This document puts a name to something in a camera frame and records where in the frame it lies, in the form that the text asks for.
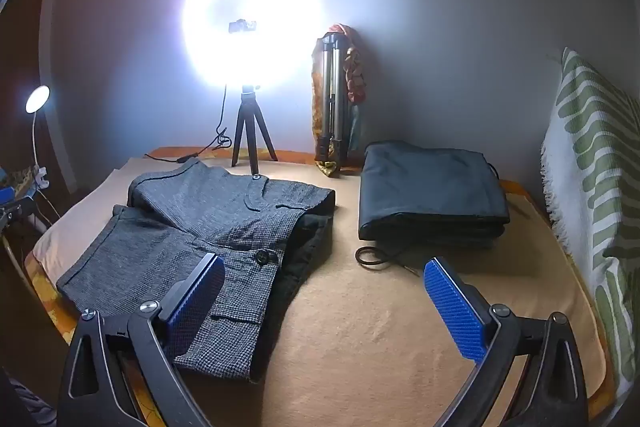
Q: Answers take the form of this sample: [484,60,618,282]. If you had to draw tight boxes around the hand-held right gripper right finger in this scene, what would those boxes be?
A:
[422,257,590,427]

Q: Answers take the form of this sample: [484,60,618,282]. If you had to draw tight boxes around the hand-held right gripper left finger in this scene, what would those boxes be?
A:
[57,252,227,427]

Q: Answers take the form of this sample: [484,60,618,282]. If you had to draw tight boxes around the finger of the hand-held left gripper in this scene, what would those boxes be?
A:
[0,198,37,224]

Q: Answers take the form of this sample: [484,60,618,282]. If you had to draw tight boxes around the grey tweed pants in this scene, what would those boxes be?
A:
[56,158,337,383]

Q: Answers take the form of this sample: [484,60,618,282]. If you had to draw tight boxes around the dark folded pants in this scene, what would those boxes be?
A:
[358,141,512,251]

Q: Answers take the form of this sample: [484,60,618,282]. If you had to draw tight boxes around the small white desk lamp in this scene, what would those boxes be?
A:
[25,84,52,188]

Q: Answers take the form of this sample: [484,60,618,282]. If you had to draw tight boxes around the small black tripod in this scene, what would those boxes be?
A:
[231,84,279,176]

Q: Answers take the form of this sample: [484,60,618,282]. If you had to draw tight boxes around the green and white striped blanket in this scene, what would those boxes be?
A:
[541,47,640,413]

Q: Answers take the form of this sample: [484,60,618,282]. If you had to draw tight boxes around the folded silver tripod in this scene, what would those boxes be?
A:
[315,33,351,168]

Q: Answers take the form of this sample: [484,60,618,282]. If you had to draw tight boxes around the orange patterned cloth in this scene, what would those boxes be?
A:
[311,23,371,178]

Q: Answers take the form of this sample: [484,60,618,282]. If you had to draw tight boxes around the black drawstring cord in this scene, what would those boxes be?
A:
[355,246,421,278]

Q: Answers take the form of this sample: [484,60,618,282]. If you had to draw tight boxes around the black ring light cable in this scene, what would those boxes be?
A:
[145,84,233,164]

